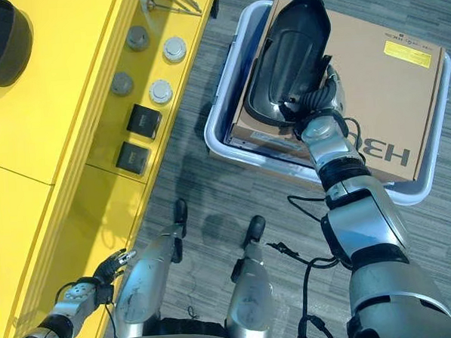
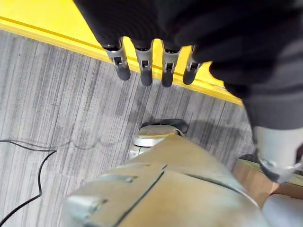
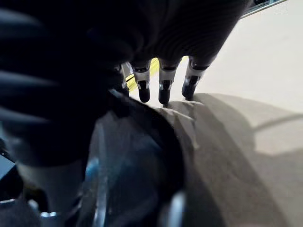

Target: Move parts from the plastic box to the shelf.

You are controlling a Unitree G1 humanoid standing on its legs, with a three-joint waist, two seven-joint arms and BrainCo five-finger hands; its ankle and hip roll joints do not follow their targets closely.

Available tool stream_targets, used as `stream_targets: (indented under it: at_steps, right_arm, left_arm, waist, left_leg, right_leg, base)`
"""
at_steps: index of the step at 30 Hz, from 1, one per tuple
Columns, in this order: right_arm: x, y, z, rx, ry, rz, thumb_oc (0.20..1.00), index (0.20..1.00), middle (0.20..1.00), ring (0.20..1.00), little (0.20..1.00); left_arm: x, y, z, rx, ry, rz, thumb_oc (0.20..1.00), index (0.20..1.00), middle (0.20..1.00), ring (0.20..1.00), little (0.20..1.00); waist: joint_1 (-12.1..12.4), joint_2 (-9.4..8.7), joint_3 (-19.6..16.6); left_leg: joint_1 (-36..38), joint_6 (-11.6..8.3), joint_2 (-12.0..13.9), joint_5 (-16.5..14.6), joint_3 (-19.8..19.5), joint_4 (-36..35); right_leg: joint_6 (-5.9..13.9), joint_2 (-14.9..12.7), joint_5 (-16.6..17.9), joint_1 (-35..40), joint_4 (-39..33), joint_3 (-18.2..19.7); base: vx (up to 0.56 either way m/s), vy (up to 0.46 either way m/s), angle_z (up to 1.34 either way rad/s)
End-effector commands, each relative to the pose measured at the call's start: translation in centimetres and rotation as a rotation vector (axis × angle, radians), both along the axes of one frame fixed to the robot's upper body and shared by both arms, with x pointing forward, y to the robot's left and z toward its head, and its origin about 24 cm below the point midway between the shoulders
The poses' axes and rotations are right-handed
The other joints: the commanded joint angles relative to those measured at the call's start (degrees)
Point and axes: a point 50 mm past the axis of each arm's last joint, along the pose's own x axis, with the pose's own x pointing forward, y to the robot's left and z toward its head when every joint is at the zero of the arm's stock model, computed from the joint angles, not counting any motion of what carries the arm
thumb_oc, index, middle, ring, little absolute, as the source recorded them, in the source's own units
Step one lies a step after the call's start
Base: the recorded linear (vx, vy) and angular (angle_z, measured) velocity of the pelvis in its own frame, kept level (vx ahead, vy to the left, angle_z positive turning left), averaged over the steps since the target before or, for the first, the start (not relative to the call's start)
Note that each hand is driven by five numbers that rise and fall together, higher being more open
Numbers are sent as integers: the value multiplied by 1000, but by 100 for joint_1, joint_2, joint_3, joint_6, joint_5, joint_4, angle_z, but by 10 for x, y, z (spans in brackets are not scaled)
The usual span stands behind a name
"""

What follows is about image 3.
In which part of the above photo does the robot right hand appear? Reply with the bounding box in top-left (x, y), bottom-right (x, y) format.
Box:
top-left (0, 0), bottom-right (252, 215)

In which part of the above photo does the yellow shelf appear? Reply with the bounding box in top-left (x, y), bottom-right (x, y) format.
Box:
top-left (125, 57), bottom-right (162, 93)

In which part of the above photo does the grey flat block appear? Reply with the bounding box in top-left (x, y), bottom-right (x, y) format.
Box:
top-left (0, 153), bottom-right (18, 182)

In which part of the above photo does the grey metal rail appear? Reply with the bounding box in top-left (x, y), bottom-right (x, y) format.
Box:
top-left (240, 0), bottom-right (291, 18)

